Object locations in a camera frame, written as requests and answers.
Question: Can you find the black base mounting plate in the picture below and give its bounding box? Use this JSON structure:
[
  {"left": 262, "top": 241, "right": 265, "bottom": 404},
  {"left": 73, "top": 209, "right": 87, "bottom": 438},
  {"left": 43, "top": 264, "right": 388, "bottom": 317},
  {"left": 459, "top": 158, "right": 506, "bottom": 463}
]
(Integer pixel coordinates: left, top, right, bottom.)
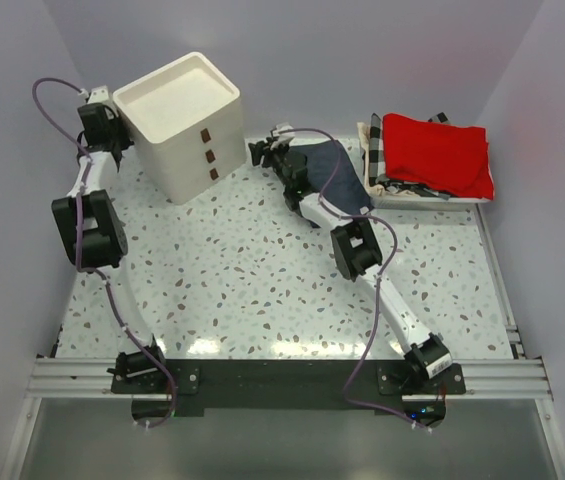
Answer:
[{"left": 108, "top": 359, "right": 467, "bottom": 420}]

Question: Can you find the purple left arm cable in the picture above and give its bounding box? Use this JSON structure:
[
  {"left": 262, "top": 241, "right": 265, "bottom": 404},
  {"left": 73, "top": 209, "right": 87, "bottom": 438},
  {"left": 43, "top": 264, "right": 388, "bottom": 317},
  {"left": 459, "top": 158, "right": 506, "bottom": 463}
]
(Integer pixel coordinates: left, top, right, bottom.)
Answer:
[{"left": 31, "top": 77, "right": 181, "bottom": 429}]

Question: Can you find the cream drawer organizer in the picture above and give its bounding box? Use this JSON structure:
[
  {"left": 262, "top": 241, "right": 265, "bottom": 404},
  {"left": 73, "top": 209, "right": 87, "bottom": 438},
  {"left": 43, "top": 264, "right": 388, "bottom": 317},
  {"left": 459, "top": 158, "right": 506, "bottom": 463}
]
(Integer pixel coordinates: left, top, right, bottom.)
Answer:
[{"left": 113, "top": 52, "right": 246, "bottom": 205}]

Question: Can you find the aluminium frame rail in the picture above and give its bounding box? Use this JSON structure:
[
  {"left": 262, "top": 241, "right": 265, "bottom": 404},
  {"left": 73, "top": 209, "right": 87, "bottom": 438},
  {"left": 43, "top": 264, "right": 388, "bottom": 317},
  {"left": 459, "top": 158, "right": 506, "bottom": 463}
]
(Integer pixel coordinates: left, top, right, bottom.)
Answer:
[{"left": 3, "top": 206, "right": 565, "bottom": 479}]

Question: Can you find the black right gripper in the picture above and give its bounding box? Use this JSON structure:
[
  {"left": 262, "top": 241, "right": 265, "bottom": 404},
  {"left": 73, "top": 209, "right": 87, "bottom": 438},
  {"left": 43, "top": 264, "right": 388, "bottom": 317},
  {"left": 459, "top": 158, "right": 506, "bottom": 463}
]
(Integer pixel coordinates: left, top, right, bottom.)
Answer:
[{"left": 247, "top": 137, "right": 290, "bottom": 190}]

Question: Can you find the dark blue pencil pouch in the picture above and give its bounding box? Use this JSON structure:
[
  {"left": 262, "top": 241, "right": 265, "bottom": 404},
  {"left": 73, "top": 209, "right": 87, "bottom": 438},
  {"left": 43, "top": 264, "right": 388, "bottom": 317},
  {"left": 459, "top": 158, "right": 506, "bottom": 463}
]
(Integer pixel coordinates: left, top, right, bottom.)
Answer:
[{"left": 290, "top": 141, "right": 373, "bottom": 215}]

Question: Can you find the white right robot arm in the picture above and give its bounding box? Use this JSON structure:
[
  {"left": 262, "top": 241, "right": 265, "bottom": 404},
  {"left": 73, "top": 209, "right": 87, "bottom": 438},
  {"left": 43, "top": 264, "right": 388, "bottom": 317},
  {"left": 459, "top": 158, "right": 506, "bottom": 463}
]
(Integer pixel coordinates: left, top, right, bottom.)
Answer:
[{"left": 248, "top": 137, "right": 453, "bottom": 393}]

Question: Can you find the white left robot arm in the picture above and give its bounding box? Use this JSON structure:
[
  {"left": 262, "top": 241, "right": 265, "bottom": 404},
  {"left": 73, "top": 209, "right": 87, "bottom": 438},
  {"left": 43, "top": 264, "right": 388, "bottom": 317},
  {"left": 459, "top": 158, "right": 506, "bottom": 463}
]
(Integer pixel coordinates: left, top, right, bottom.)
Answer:
[{"left": 51, "top": 102, "right": 169, "bottom": 392}]

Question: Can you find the red folded cloth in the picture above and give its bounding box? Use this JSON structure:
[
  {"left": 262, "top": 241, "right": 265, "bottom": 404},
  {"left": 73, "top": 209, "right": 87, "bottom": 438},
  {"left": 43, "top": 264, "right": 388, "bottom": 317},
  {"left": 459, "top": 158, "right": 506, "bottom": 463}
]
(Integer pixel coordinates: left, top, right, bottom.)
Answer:
[{"left": 382, "top": 113, "right": 495, "bottom": 201}]

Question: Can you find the black white checkered cloth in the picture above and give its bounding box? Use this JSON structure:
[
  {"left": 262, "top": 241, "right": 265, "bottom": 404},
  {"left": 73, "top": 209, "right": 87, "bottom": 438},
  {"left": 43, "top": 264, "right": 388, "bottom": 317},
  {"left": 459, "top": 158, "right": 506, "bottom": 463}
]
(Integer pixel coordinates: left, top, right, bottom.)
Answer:
[{"left": 364, "top": 113, "right": 386, "bottom": 187}]

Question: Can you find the white cloth basket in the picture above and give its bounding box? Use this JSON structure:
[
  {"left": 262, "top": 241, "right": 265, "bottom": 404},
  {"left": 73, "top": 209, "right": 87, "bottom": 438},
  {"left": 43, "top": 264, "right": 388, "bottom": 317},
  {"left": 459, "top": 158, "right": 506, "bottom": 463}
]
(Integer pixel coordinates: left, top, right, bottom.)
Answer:
[{"left": 352, "top": 122, "right": 490, "bottom": 210}]

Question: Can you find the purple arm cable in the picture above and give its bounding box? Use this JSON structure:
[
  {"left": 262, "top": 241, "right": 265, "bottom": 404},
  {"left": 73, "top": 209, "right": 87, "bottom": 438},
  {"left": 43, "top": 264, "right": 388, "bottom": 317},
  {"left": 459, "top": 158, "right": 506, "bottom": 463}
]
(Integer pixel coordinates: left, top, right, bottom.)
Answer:
[
  {"left": 281, "top": 127, "right": 443, "bottom": 429},
  {"left": 31, "top": 77, "right": 181, "bottom": 429}
]

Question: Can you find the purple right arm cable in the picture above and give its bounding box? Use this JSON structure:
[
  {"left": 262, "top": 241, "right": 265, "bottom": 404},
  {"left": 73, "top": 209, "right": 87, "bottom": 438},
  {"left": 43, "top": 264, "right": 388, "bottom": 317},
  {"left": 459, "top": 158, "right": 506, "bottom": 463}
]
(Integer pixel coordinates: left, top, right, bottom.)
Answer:
[{"left": 281, "top": 127, "right": 443, "bottom": 429}]

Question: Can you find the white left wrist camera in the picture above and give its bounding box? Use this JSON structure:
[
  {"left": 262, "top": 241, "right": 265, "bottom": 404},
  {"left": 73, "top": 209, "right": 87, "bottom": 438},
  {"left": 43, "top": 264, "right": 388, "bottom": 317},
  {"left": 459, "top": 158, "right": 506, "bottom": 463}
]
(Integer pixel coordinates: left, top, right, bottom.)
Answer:
[{"left": 78, "top": 86, "right": 112, "bottom": 107}]

